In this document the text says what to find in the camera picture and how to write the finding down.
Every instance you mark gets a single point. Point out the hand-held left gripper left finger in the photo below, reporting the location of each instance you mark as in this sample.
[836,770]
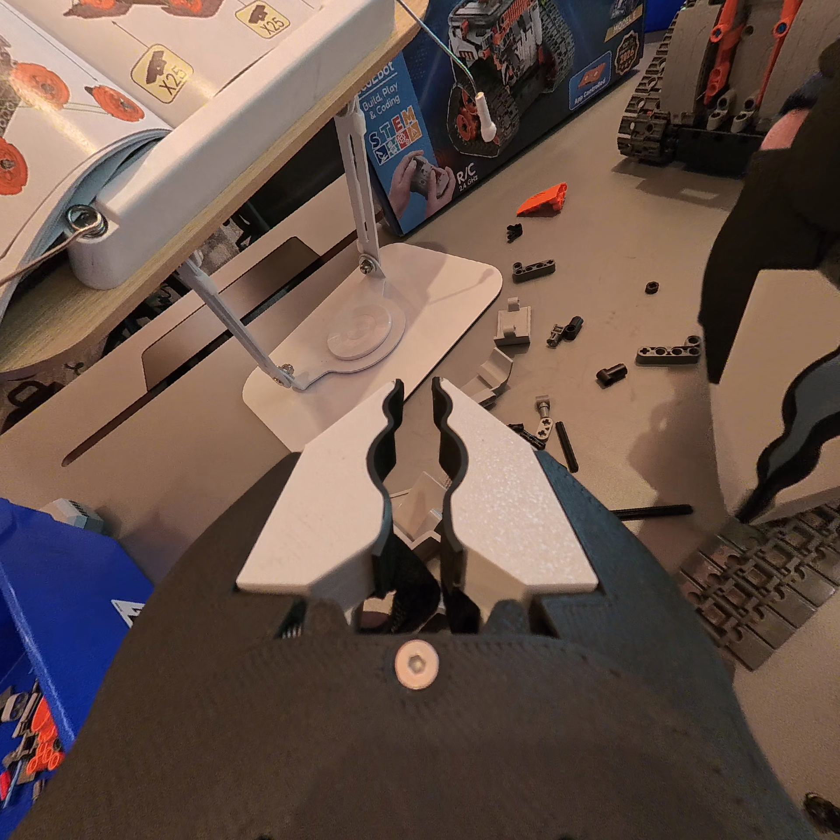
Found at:
[315,518]

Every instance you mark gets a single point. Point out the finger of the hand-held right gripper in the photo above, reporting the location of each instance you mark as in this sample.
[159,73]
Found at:
[814,479]
[781,328]

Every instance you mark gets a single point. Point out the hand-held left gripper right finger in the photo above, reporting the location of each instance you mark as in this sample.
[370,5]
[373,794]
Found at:
[525,518]

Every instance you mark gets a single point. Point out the person's right hand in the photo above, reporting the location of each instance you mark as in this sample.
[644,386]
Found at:
[787,128]

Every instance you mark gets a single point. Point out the black axle rod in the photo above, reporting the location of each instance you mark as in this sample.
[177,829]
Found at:
[567,446]
[653,511]

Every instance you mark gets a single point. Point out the black double pin connector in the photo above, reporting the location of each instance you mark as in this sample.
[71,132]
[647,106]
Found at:
[522,432]

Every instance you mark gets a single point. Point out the light grey two-hole liftarm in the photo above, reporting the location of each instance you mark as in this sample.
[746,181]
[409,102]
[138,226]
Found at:
[544,433]

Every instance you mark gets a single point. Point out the grey small pin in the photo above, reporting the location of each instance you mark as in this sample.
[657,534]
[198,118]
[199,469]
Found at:
[542,405]

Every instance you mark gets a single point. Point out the dark grey long bent liftarm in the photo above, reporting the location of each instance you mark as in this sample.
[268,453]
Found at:
[669,354]

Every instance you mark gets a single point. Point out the light grey holed curved panel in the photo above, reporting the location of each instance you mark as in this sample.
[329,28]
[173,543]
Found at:
[492,377]

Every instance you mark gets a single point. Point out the toy vehicle with orange wheels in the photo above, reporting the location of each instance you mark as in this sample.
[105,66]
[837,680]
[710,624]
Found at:
[709,85]

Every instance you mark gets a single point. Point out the black pin joiner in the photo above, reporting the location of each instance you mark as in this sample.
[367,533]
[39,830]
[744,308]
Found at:
[611,375]

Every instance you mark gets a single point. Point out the black axle pin connector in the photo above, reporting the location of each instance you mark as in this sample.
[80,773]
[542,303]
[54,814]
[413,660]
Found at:
[565,330]

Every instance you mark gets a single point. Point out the grey ribbed part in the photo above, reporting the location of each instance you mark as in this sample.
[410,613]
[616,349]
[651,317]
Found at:
[75,515]

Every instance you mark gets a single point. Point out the orange curved toy piece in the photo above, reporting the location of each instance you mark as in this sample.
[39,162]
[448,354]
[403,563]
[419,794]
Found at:
[543,200]

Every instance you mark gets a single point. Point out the dark grey short bent liftarm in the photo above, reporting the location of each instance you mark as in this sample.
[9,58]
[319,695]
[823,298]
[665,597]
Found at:
[533,270]

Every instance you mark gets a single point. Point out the black small angled connector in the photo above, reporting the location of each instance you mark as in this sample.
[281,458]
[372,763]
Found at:
[514,232]

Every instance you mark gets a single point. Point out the printed toy packaging box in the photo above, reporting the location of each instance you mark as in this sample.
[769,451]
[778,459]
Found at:
[525,85]

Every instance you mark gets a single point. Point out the white book stand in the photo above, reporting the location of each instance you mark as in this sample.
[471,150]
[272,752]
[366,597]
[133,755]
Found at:
[98,315]

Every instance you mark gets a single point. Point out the printed instruction booklet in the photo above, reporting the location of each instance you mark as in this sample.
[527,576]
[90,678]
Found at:
[79,85]

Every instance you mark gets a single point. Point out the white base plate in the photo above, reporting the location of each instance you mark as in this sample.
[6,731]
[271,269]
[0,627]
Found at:
[433,308]

